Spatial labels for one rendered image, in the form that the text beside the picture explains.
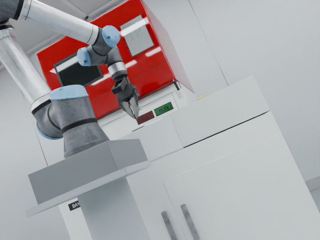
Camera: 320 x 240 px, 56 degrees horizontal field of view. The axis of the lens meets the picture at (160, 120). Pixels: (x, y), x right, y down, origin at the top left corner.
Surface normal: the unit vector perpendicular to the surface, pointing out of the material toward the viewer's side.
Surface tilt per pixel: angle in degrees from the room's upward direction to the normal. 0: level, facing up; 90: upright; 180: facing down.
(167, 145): 90
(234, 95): 90
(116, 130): 90
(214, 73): 90
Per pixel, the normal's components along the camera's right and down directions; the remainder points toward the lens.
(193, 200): -0.27, -0.04
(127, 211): 0.59, -0.36
